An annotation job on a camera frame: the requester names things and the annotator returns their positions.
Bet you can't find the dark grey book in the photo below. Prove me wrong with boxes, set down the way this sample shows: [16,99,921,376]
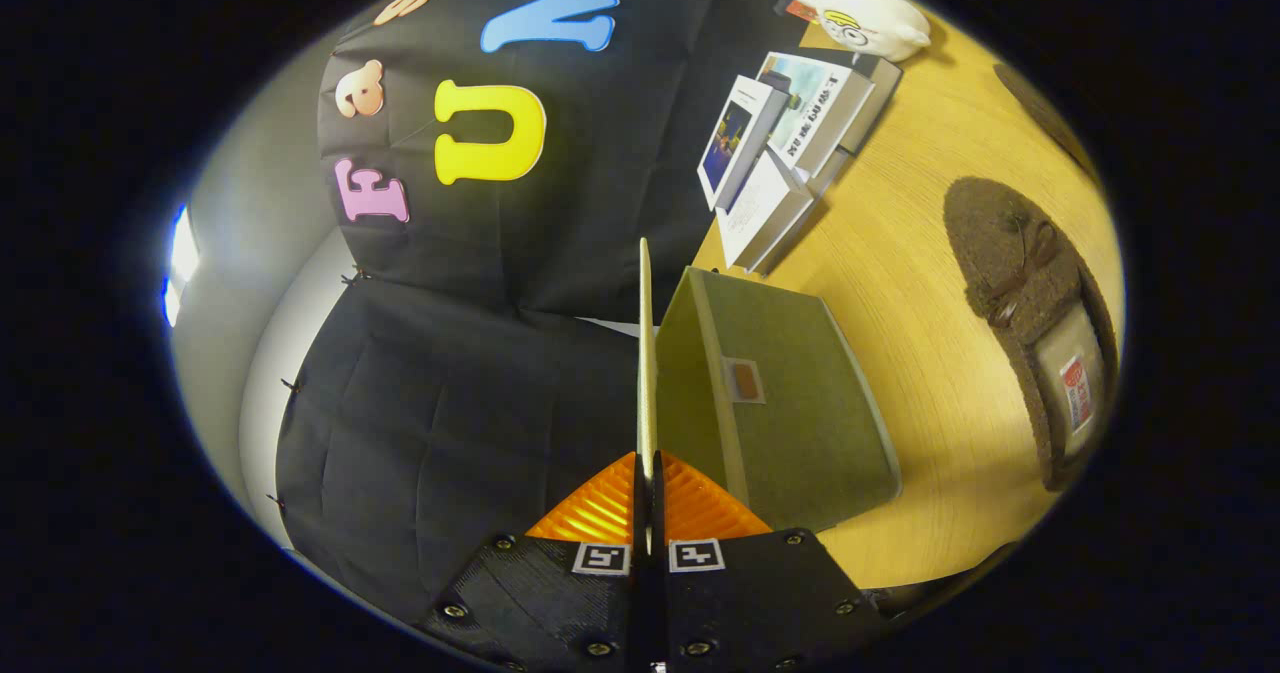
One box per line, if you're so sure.
[800,53,904,199]

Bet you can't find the green fabric storage box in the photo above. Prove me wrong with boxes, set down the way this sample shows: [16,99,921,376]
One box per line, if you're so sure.
[638,238,903,534]

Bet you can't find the white duck plush toy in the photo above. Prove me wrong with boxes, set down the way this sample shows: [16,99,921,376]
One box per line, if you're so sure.
[800,0,933,62]

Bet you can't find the white book with blue picture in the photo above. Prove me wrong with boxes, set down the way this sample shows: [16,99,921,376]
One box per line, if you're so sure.
[697,75,791,212]

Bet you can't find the black backdrop cloth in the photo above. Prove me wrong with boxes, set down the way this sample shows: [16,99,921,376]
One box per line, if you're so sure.
[275,0,831,624]

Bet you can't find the brown fuzzy slipper shoe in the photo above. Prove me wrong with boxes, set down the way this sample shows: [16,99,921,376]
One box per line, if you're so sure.
[943,177,1119,494]
[993,61,1101,184]

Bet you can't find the large ceiling light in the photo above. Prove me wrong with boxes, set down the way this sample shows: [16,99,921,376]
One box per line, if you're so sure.
[160,203,201,329]

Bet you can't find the plain white book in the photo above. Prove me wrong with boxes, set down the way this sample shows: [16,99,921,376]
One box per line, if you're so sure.
[717,148,816,274]

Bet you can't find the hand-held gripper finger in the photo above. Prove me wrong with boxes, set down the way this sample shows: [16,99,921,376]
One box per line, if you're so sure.
[650,451,889,673]
[415,451,651,673]

